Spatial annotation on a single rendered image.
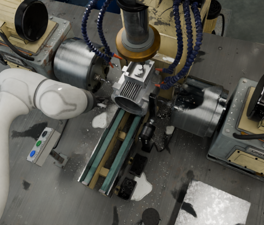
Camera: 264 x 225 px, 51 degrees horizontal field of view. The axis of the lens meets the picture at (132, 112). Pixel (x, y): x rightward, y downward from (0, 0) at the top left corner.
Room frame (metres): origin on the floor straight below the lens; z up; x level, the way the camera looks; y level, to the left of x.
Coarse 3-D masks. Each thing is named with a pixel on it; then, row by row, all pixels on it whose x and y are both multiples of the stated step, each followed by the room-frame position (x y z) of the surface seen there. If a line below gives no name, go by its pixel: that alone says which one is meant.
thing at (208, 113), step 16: (192, 80) 0.59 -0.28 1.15; (192, 96) 0.50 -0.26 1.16; (208, 96) 0.49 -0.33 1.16; (224, 96) 0.48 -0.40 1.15; (176, 112) 0.47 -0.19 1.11; (192, 112) 0.44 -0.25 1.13; (208, 112) 0.43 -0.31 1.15; (224, 112) 0.43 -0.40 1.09; (192, 128) 0.40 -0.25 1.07; (208, 128) 0.38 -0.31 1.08
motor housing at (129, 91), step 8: (120, 80) 0.70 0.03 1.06; (120, 88) 0.65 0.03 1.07; (128, 88) 0.63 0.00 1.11; (136, 88) 0.63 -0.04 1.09; (152, 88) 0.63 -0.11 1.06; (112, 96) 0.64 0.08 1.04; (120, 96) 0.61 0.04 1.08; (128, 96) 0.58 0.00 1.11; (136, 96) 0.59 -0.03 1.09; (120, 104) 0.63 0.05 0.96; (128, 104) 0.63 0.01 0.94; (136, 104) 0.62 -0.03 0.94; (144, 104) 0.56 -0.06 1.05; (136, 112) 0.57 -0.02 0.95; (144, 112) 0.54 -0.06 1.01
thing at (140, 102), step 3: (153, 72) 0.70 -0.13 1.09; (156, 72) 0.70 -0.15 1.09; (117, 90) 0.64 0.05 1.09; (114, 93) 0.63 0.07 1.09; (117, 93) 0.62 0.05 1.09; (138, 102) 0.56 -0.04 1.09; (141, 102) 0.56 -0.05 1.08; (117, 105) 0.62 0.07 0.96; (141, 105) 0.55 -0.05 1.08; (141, 114) 0.55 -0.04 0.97
